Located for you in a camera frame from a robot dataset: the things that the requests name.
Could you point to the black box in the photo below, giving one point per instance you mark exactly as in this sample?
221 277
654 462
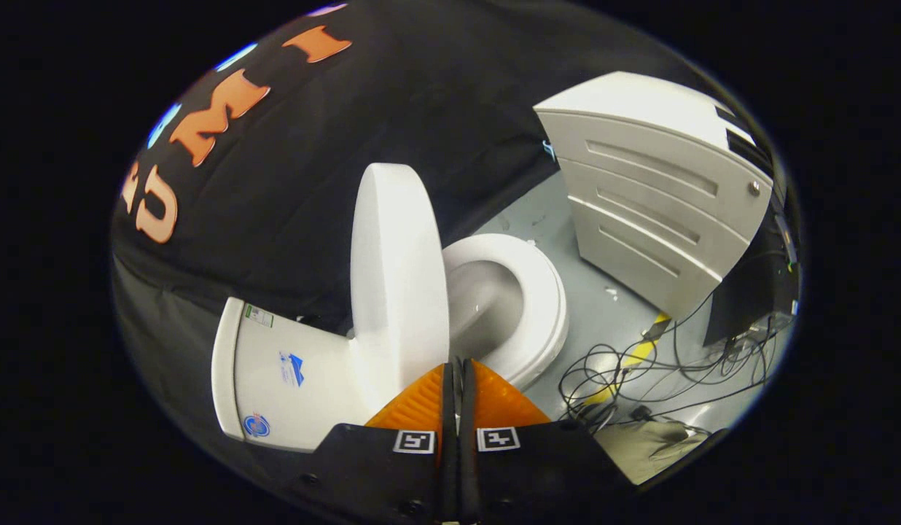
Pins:
749 292

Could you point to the white drawer cabinet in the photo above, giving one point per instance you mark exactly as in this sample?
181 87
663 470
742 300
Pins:
654 189

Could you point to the yellow black floor tape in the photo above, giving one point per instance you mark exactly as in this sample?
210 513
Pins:
640 354

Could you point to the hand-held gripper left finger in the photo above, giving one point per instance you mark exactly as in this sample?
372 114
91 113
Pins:
449 452

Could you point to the white toilet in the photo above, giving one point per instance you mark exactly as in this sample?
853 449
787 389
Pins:
275 394

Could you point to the black backdrop cloth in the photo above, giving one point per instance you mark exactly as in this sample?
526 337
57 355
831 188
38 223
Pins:
421 95

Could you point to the black power adapter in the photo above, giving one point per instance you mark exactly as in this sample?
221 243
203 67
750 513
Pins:
640 413

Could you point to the beige cloth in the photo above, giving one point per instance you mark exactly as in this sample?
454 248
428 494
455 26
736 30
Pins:
640 452

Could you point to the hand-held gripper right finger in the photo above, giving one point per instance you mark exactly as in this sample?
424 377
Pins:
468 452

